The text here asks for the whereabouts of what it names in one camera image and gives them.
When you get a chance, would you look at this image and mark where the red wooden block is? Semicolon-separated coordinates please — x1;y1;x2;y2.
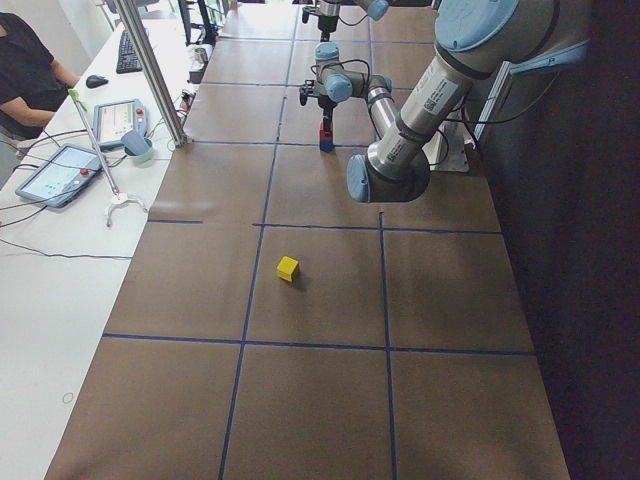
319;123;333;145

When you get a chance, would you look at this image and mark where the yellow wooden block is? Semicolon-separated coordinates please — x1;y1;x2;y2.
276;256;299;282

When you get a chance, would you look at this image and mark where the aluminium frame post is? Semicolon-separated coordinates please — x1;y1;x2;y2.
115;0;188;148

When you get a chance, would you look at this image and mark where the person in black shirt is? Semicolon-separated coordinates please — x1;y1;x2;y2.
1;12;79;139

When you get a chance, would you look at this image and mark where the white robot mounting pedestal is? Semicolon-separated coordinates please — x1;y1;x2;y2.
422;121;470;173

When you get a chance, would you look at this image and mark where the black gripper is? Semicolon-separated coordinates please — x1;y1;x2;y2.
302;0;342;42
299;80;336;135

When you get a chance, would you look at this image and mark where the black computer mouse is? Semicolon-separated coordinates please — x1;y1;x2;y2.
85;75;109;89

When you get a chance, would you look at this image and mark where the far blue teach pendant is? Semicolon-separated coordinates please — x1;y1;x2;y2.
93;99;148;151

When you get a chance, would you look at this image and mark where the white reacher grabber tool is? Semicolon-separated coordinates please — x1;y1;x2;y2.
68;89;148;228

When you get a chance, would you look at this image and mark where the blue teach pendant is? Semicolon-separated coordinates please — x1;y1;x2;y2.
15;144;102;208
93;99;148;151

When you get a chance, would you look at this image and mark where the blue wooden block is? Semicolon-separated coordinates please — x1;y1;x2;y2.
319;140;335;152

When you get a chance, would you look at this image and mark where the black keyboard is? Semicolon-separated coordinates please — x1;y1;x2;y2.
116;30;143;75

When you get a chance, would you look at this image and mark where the metal can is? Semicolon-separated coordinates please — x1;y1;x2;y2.
193;47;208;64

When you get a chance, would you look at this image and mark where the mint green cup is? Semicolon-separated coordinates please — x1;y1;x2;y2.
121;130;153;165

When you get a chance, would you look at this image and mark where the grey cable on white table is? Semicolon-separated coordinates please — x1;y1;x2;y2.
0;234;134;261

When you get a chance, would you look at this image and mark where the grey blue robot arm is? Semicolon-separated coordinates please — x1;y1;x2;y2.
294;0;441;42
299;1;592;203

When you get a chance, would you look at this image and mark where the near blue teach pendant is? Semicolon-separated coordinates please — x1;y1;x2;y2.
15;144;102;208

